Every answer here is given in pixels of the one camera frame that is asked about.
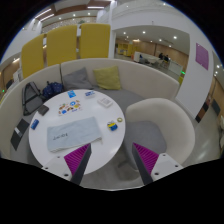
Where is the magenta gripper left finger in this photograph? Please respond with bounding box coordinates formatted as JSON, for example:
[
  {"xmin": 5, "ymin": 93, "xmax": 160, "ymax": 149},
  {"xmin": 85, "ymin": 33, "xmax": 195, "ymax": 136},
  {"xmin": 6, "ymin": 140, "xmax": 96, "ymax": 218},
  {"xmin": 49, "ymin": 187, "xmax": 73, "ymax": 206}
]
[{"xmin": 42, "ymin": 144, "xmax": 92, "ymax": 185}]

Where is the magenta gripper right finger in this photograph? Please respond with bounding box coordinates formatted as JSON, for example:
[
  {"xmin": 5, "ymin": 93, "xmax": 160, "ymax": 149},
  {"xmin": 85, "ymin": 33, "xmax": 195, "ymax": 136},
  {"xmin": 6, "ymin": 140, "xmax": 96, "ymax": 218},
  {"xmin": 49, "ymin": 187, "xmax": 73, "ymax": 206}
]
[{"xmin": 132, "ymin": 143, "xmax": 182, "ymax": 185}]

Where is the light blue towel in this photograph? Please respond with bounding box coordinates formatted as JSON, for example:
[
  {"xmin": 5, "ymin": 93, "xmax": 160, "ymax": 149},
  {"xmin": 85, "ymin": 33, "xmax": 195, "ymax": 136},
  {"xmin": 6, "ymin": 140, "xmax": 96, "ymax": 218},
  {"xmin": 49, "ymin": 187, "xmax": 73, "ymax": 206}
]
[{"xmin": 47, "ymin": 117, "xmax": 102, "ymax": 152}]

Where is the white tub armchair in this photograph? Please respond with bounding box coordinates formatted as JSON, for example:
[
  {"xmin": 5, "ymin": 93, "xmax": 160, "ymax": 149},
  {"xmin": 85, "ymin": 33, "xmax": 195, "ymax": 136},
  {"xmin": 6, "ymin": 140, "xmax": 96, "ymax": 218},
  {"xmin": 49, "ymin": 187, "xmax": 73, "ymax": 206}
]
[{"xmin": 124, "ymin": 98, "xmax": 195, "ymax": 170}]

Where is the round white table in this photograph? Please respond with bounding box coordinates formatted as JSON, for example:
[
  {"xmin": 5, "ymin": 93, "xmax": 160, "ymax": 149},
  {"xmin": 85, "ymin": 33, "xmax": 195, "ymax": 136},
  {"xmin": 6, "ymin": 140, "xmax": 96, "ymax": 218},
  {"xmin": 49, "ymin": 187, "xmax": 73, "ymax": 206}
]
[{"xmin": 29, "ymin": 90, "xmax": 125, "ymax": 174}]

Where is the blue yellow tape dispenser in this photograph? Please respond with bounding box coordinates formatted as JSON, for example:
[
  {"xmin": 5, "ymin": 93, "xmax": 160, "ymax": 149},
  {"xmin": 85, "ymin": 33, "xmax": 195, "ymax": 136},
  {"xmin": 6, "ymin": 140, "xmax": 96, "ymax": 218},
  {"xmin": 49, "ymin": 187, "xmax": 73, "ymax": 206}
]
[{"xmin": 107, "ymin": 122, "xmax": 118, "ymax": 131}]

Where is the small blue box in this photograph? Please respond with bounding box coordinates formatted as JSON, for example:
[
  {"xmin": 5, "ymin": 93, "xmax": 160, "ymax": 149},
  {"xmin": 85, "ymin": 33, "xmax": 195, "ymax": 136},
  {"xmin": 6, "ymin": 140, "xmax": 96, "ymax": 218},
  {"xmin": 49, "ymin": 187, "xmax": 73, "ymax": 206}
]
[{"xmin": 31, "ymin": 119, "xmax": 39, "ymax": 130}]

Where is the colourful sticker sheet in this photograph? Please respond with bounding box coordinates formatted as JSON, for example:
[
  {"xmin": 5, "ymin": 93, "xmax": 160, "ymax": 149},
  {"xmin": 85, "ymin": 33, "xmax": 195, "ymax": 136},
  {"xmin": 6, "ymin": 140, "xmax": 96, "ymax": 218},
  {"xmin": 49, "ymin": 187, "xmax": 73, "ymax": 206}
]
[{"xmin": 58, "ymin": 100, "xmax": 82, "ymax": 116}]

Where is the black wallet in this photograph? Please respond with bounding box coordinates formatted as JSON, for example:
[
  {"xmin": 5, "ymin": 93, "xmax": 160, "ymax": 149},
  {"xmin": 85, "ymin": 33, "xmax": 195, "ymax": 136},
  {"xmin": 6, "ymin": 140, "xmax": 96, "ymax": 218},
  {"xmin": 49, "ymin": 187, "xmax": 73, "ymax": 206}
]
[{"xmin": 38, "ymin": 105, "xmax": 49, "ymax": 116}]

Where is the white booklet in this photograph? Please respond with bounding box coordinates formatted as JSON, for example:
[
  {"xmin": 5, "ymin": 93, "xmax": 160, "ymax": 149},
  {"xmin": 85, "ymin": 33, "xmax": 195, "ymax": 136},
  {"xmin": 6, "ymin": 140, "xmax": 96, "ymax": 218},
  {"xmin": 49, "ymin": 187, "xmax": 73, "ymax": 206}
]
[{"xmin": 97, "ymin": 98, "xmax": 113, "ymax": 108}]

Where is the blue card pack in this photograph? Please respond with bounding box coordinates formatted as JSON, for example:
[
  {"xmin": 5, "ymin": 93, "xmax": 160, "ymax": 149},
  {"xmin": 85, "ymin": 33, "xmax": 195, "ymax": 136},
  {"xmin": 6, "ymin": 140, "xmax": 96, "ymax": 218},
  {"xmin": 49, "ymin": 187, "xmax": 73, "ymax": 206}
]
[{"xmin": 67, "ymin": 90, "xmax": 76, "ymax": 98}]

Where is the blue white card box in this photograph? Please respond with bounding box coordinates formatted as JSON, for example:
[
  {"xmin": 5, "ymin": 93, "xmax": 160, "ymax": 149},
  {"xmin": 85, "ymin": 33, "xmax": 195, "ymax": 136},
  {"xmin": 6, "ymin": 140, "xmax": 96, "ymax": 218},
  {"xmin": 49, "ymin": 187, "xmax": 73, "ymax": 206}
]
[{"xmin": 85, "ymin": 91, "xmax": 95, "ymax": 99}]

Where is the black grey backpack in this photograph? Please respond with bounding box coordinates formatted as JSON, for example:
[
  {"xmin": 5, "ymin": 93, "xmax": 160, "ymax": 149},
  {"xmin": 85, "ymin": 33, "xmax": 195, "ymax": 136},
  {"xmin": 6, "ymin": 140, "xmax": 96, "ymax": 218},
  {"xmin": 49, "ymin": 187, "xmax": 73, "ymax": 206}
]
[{"xmin": 22, "ymin": 82, "xmax": 44, "ymax": 116}]

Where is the dark blue patterned bag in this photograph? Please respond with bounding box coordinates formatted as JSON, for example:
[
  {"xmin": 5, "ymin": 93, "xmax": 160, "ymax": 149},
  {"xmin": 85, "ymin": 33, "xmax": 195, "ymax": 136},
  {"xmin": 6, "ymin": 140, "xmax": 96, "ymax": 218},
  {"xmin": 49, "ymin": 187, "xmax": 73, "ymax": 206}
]
[{"xmin": 42, "ymin": 82, "xmax": 63, "ymax": 99}]

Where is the curved white sofa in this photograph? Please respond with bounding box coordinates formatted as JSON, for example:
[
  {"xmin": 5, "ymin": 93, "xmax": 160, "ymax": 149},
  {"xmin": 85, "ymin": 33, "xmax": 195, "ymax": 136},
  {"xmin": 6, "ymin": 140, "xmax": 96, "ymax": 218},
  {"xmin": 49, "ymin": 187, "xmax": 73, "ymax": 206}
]
[{"xmin": 0, "ymin": 58, "xmax": 181, "ymax": 160}]

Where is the grey cushion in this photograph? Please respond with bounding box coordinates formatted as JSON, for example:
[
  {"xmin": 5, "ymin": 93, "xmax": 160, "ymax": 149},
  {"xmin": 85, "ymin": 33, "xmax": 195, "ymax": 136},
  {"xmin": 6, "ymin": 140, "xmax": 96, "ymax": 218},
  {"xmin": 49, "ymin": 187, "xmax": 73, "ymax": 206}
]
[{"xmin": 63, "ymin": 67, "xmax": 93, "ymax": 91}]

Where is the yellow-green cushion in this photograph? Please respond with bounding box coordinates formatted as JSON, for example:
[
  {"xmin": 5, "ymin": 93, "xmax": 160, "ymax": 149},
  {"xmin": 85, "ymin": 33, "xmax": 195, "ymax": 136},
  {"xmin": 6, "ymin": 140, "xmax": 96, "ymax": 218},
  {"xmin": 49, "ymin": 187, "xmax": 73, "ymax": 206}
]
[{"xmin": 93, "ymin": 66, "xmax": 121, "ymax": 90}]

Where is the left yellow acoustic panel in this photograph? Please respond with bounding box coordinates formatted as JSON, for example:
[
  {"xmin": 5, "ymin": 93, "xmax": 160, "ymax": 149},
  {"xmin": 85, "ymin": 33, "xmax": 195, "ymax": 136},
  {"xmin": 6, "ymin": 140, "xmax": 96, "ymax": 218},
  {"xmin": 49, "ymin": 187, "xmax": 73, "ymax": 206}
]
[{"xmin": 21, "ymin": 34, "xmax": 44, "ymax": 78}]

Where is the yellow acoustic panel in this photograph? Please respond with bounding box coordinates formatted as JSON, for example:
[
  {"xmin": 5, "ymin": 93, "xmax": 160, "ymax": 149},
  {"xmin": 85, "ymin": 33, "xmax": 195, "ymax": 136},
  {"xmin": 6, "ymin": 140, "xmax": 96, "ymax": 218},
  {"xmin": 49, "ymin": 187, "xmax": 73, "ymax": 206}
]
[
  {"xmin": 79, "ymin": 23, "xmax": 110, "ymax": 59},
  {"xmin": 21, "ymin": 34, "xmax": 44, "ymax": 78},
  {"xmin": 46, "ymin": 25, "xmax": 77, "ymax": 66}
]

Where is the middle yellow acoustic panel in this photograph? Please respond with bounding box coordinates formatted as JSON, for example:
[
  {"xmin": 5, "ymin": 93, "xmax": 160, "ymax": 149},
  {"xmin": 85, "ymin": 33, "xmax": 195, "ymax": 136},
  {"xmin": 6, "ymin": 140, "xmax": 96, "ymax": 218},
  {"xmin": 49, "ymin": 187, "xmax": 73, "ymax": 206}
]
[{"xmin": 46, "ymin": 25, "xmax": 77, "ymax": 66}]

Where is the right yellow acoustic panel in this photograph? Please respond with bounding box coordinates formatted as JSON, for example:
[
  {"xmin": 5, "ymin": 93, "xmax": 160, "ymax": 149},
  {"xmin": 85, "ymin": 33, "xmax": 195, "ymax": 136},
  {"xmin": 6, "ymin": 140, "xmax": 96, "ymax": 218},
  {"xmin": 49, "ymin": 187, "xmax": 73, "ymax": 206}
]
[{"xmin": 79, "ymin": 23, "xmax": 110, "ymax": 59}]

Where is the purple wall panel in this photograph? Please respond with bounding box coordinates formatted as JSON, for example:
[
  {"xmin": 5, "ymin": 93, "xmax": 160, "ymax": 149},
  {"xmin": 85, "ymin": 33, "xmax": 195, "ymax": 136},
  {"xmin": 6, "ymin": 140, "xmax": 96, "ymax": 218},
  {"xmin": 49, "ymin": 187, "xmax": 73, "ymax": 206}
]
[{"xmin": 196, "ymin": 44, "xmax": 209, "ymax": 69}]

